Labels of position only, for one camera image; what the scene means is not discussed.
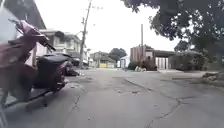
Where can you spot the low building with yellow gate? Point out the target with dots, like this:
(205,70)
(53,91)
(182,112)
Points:
(103,60)

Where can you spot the small white building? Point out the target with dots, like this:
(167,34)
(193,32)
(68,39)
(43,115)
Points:
(124,62)

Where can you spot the distant tree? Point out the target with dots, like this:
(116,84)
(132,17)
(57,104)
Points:
(117,53)

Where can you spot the leaning utility pole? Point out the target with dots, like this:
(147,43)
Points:
(84,36)

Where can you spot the straight pole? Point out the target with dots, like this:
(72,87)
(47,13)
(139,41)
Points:
(142,36)

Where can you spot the parked motorcycle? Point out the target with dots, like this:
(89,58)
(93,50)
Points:
(70,68)

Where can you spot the grey concrete road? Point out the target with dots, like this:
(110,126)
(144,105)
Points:
(116,106)

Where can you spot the building with brown fence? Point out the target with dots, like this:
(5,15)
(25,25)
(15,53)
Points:
(160,55)

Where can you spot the row of houses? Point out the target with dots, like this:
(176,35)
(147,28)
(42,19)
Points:
(63,41)

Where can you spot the hedge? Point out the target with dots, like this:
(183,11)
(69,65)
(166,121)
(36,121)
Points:
(186,61)

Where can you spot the large overhanging tree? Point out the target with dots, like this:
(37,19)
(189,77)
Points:
(193,20)

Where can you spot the red motor scooter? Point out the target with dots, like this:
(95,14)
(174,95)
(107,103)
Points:
(20,73)

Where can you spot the pile of rubble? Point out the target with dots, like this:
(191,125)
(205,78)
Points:
(213,76)

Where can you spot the building with dark eaves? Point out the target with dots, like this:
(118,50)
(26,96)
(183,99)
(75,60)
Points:
(10,26)

